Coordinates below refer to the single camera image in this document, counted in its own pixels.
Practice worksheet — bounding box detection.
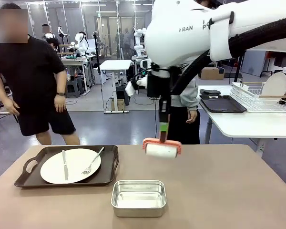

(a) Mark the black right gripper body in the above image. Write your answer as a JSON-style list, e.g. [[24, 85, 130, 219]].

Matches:
[[146, 68, 171, 99]]

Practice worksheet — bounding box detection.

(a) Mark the pink lint roller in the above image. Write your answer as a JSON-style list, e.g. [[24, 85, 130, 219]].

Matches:
[[142, 131, 183, 159]]

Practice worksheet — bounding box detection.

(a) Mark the dark brown serving tray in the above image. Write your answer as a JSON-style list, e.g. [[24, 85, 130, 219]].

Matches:
[[199, 95, 248, 114], [14, 145, 120, 189]]

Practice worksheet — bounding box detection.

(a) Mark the silver fork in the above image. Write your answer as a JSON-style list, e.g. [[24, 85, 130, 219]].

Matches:
[[81, 146, 105, 175]]

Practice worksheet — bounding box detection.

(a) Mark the silver knife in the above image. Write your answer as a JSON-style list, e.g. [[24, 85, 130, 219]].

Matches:
[[61, 149, 69, 181]]

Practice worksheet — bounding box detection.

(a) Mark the person's left forearm grey sleeve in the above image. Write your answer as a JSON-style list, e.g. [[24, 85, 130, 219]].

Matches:
[[187, 78, 199, 112]]

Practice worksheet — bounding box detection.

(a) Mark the person's left hand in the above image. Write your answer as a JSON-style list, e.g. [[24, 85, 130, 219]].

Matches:
[[185, 108, 198, 124]]

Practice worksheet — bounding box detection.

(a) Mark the person in grey hoodie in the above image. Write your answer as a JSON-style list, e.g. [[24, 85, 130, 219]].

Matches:
[[168, 63, 201, 145]]

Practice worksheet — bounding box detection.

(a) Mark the white standing desk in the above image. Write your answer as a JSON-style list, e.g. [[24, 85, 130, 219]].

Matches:
[[99, 59, 132, 114]]

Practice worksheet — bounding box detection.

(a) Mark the dark folded cloth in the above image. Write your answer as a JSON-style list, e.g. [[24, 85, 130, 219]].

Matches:
[[199, 89, 221, 96]]

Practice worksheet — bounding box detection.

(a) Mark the cardboard box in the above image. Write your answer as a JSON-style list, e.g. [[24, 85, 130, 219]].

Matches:
[[200, 66, 225, 80]]

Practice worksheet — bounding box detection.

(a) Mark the black tripod pole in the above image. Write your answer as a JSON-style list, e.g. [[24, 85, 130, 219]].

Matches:
[[92, 31, 104, 96]]

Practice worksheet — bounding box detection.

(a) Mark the clear plastic cutlery holder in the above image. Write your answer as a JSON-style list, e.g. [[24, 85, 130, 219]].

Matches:
[[230, 82, 250, 102]]

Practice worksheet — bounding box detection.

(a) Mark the black light stand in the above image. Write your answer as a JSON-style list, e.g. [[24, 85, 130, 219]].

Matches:
[[233, 54, 244, 83]]

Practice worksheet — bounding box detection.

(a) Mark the small grey step stool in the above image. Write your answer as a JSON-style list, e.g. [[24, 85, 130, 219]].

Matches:
[[65, 80, 84, 98]]

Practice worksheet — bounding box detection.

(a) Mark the white side table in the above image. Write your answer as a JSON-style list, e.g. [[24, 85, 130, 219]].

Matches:
[[197, 85, 286, 153]]

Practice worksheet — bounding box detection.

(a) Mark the rectangular metal container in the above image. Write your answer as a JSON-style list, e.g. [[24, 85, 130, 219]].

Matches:
[[111, 180, 167, 218]]

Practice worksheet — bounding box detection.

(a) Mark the black clothes rack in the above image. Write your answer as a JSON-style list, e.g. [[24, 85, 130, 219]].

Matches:
[[261, 51, 286, 78]]

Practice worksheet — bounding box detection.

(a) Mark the man in black t-shirt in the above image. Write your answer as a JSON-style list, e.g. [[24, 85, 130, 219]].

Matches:
[[0, 2, 81, 146]]

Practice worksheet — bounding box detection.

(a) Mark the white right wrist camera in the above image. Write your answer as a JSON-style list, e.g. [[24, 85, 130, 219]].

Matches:
[[124, 75, 149, 97]]

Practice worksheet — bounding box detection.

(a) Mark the white wire dish rack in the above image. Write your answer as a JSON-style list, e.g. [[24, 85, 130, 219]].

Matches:
[[230, 82, 286, 113]]

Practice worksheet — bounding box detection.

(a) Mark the black metal frame rack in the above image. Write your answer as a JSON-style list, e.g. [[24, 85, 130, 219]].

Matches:
[[58, 43, 78, 60]]

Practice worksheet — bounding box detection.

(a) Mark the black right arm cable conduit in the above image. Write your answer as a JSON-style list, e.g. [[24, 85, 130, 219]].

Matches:
[[171, 15, 286, 96]]

